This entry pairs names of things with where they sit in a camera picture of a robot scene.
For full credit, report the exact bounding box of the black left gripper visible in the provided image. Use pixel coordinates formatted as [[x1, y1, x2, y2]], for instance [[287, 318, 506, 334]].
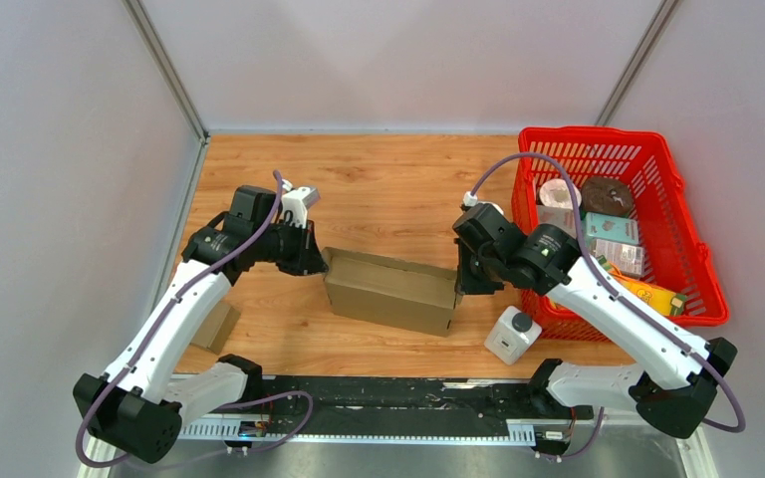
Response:
[[254, 218, 331, 277]]

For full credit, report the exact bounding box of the large cardboard sheet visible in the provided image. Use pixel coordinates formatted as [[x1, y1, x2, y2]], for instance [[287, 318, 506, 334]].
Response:
[[322, 247, 460, 337]]

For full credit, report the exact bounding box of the small brown cardboard box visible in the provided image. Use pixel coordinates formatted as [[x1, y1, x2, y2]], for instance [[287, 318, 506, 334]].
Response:
[[189, 302, 240, 355]]

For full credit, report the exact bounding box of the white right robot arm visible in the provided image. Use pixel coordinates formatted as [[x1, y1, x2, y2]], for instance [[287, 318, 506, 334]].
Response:
[[452, 203, 737, 439]]

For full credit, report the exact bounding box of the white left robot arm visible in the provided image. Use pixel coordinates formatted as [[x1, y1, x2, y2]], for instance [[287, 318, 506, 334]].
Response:
[[73, 179, 328, 468]]

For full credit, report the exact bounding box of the pink grey snack box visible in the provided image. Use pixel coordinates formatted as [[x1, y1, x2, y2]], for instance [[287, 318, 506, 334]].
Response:
[[536, 205, 577, 238]]

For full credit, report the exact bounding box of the teal snack box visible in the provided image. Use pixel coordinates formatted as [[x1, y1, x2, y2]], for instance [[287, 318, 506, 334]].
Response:
[[583, 212, 640, 246]]

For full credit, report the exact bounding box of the white printed snack box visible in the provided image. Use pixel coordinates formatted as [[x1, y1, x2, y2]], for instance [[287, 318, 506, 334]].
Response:
[[588, 239, 645, 279]]

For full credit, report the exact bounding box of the yellow orange snack box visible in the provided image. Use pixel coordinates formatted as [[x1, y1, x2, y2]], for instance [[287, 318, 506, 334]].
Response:
[[616, 277, 686, 317]]

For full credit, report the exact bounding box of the white bottle black cap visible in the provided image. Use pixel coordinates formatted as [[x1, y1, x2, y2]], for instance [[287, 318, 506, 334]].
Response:
[[484, 306, 543, 365]]

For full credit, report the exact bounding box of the white tissue roll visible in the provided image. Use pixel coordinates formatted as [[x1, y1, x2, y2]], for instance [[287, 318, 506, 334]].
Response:
[[536, 177, 582, 209]]

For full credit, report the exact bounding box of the brown round chocolate pastry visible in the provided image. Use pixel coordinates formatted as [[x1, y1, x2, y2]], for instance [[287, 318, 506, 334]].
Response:
[[581, 176, 635, 217]]

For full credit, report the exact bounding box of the red plastic basket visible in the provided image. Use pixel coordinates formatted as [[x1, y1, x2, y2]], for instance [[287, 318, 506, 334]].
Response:
[[511, 125, 730, 343]]

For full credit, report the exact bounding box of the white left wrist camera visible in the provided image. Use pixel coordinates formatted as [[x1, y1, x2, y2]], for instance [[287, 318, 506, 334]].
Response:
[[280, 186, 321, 229]]

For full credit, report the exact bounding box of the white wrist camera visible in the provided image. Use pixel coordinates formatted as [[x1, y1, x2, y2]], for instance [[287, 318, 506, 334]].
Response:
[[280, 186, 321, 229], [460, 190, 505, 215]]

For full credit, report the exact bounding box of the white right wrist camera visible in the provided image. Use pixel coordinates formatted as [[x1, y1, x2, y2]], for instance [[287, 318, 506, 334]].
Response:
[[460, 190, 505, 215]]

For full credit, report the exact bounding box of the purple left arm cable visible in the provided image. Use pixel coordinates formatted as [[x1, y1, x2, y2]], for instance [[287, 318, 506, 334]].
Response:
[[74, 169, 316, 471]]

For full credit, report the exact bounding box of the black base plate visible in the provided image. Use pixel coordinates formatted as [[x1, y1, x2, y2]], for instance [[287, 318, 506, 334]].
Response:
[[233, 375, 596, 445]]

